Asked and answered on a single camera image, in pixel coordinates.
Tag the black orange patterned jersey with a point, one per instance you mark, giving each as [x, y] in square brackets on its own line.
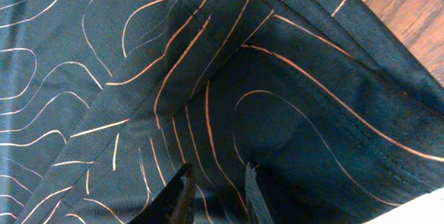
[103, 101]

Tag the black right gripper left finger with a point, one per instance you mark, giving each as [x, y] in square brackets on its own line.
[175, 203]

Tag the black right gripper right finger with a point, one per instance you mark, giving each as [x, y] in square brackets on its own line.
[257, 208]

